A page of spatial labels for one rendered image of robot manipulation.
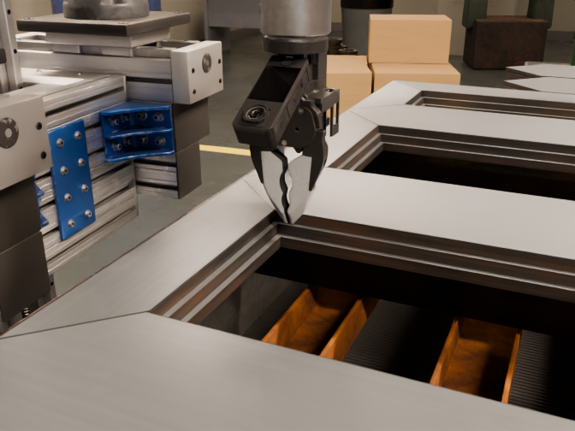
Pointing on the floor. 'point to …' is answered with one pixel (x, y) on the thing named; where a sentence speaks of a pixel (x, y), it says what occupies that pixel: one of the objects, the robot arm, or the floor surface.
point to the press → (505, 35)
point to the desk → (229, 18)
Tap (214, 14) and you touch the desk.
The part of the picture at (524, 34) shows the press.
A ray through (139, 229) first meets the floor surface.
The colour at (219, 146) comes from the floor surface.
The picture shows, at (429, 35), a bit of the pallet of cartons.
